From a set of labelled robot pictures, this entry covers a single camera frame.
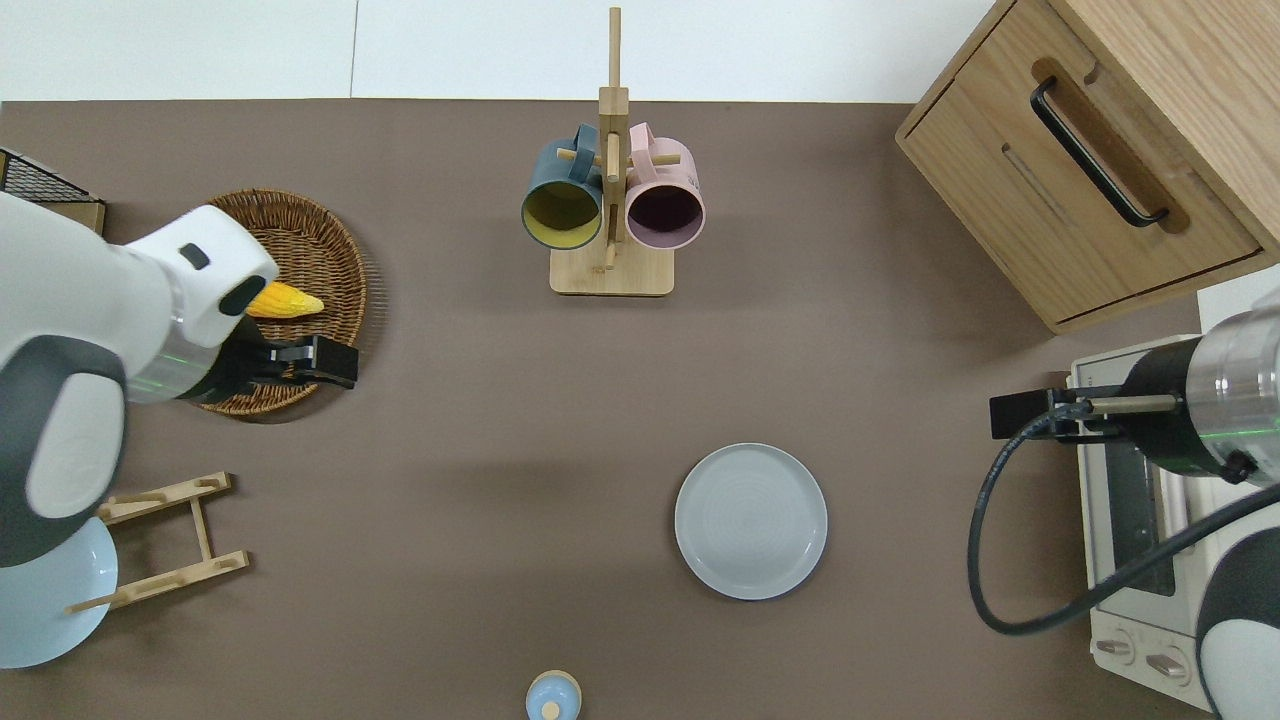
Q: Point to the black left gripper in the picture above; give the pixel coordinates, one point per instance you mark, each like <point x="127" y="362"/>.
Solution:
<point x="275" y="372"/>

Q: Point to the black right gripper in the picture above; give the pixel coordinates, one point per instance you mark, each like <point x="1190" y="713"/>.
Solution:
<point x="1100" y="428"/>

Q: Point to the gray round plate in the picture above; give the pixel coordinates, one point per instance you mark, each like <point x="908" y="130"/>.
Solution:
<point x="750" y="521"/>

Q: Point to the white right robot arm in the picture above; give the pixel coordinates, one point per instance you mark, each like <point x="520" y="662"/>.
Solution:
<point x="1235" y="390"/>

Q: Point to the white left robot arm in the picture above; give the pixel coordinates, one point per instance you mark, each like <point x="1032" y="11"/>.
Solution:
<point x="60" y="300"/>

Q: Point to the light blue plate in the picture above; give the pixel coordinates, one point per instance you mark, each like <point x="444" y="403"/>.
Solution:
<point x="50" y="620"/>

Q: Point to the yellow corn cob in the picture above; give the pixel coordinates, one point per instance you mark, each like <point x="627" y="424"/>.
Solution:
<point x="290" y="300"/>

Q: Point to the round wicker basket tray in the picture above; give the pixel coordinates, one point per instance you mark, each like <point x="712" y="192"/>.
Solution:
<point x="320" y="250"/>

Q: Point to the brown table mat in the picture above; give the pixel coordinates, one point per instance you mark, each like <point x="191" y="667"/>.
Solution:
<point x="500" y="450"/>

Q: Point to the wooden dish rack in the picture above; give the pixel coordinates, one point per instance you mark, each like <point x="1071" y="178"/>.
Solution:
<point x="170" y="493"/>

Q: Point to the white toaster oven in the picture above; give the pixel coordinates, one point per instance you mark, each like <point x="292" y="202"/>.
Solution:
<point x="1125" y="625"/>

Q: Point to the wooden drawer cabinet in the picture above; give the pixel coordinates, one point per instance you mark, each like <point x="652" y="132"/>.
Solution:
<point x="1000" y="180"/>

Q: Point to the silver oven knob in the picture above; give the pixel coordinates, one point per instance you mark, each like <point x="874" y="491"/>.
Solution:
<point x="1166" y="666"/>
<point x="1115" y="647"/>

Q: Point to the dark blue mug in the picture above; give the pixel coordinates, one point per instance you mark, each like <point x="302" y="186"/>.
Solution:
<point x="562" y="215"/>

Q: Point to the flat wooden board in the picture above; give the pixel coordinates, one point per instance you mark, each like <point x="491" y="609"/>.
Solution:
<point x="85" y="215"/>

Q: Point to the wooden mug tree stand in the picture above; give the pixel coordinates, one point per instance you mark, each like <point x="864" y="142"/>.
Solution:
<point x="612" y="270"/>

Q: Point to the pink mug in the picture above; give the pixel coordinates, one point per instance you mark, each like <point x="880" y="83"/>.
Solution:
<point x="665" y="212"/>

